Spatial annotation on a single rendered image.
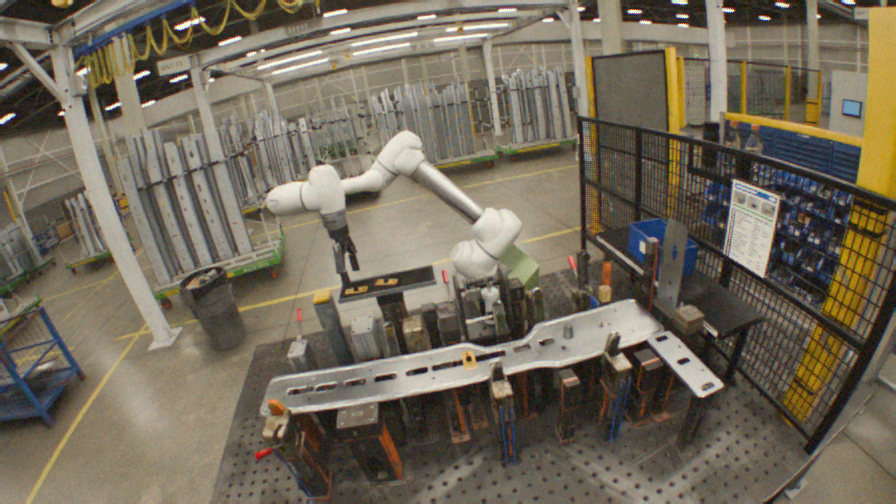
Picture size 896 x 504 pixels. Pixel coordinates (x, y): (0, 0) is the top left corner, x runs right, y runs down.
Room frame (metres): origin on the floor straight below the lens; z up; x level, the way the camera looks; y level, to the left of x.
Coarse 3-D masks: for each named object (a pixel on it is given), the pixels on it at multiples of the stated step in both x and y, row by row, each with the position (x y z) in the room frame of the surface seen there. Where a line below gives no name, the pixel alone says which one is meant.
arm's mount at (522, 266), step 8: (512, 248) 1.72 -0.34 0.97; (504, 256) 1.72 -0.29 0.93; (512, 256) 1.67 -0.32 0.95; (520, 256) 1.62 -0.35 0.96; (528, 256) 1.57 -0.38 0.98; (504, 264) 1.67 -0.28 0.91; (512, 264) 1.62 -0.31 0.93; (520, 264) 1.57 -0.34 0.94; (528, 264) 1.52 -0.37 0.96; (536, 264) 1.48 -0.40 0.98; (512, 272) 1.57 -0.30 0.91; (520, 272) 1.53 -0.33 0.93; (528, 272) 1.48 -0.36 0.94; (536, 272) 1.46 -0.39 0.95; (520, 280) 1.48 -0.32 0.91; (528, 280) 1.45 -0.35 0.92; (536, 280) 1.46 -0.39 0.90; (528, 288) 1.45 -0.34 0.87
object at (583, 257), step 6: (576, 252) 1.10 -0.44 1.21; (582, 252) 1.09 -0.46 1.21; (582, 258) 1.06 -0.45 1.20; (588, 258) 1.05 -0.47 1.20; (582, 264) 1.08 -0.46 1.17; (582, 270) 1.08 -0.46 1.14; (588, 270) 1.07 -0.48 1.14; (582, 276) 1.08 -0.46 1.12; (588, 276) 1.07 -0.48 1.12; (582, 282) 1.07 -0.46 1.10; (588, 282) 1.06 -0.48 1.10; (582, 288) 1.06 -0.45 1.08; (588, 288) 1.06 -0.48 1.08; (582, 294) 1.06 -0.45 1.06; (588, 294) 1.06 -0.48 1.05
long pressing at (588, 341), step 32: (576, 320) 0.99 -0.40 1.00; (608, 320) 0.95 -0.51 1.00; (640, 320) 0.91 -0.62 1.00; (448, 352) 0.95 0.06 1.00; (480, 352) 0.92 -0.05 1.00; (512, 352) 0.89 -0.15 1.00; (544, 352) 0.86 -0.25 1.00; (576, 352) 0.83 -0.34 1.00; (288, 384) 0.89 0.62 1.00; (320, 384) 0.88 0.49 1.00; (384, 384) 0.84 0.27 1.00; (416, 384) 0.82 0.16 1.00; (448, 384) 0.81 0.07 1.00
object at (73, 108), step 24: (72, 72) 2.91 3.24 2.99; (72, 120) 2.81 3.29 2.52; (72, 144) 2.79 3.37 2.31; (96, 168) 2.89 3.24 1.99; (96, 192) 2.81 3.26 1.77; (120, 240) 2.85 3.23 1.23; (120, 264) 2.80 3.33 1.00; (144, 288) 2.88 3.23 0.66; (144, 312) 2.80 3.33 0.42; (168, 336) 2.86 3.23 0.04
